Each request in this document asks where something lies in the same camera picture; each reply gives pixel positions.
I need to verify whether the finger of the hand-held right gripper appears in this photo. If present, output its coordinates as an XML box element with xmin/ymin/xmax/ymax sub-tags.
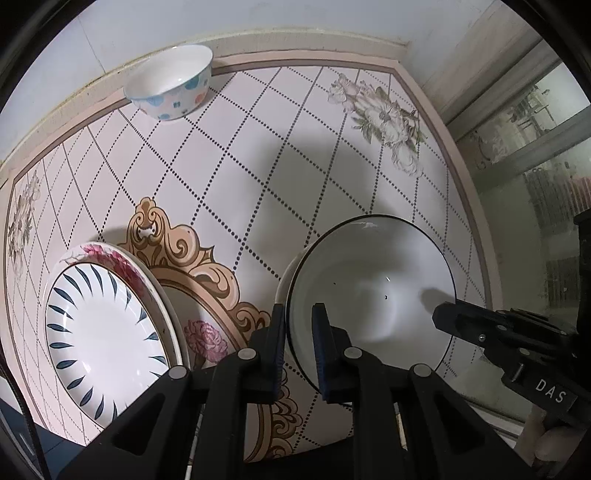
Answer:
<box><xmin>432</xmin><ymin>300</ymin><xmax>498</xmax><ymax>352</ymax></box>

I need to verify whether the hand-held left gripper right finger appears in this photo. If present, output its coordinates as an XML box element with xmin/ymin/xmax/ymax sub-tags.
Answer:
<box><xmin>311</xmin><ymin>303</ymin><xmax>537</xmax><ymax>480</ymax></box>

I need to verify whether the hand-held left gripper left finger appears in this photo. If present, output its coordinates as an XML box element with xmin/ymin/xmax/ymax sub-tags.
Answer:
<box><xmin>60</xmin><ymin>302</ymin><xmax>289</xmax><ymax>480</ymax></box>

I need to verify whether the black rimmed white bowl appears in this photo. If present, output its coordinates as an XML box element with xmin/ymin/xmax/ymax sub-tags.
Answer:
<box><xmin>285</xmin><ymin>215</ymin><xmax>458</xmax><ymax>396</ymax></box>

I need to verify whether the blue striped plate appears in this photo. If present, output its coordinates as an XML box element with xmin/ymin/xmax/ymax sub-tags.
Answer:
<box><xmin>45</xmin><ymin>262</ymin><xmax>169</xmax><ymax>423</ymax></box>

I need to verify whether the pink floral plate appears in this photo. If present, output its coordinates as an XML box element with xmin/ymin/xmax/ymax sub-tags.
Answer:
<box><xmin>58</xmin><ymin>241</ymin><xmax>180</xmax><ymax>370</ymax></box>

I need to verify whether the blue dotted bowl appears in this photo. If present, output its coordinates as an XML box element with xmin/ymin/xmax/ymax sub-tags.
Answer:
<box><xmin>124</xmin><ymin>44</ymin><xmax>214</xmax><ymax>122</ymax></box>

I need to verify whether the person's right hand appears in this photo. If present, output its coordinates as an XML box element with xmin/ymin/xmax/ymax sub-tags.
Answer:
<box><xmin>523</xmin><ymin>406</ymin><xmax>578</xmax><ymax>470</ymax></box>

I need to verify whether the frosted glass sliding door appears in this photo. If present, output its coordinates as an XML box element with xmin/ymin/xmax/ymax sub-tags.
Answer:
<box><xmin>443</xmin><ymin>41</ymin><xmax>591</xmax><ymax>425</ymax></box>

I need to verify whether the printed floral table mat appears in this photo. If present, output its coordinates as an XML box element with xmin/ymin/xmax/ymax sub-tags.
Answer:
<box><xmin>2</xmin><ymin>51</ymin><xmax>504</xmax><ymax>462</ymax></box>

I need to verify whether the black cable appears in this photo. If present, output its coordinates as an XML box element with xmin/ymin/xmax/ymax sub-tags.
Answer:
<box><xmin>0</xmin><ymin>351</ymin><xmax>51</xmax><ymax>480</ymax></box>

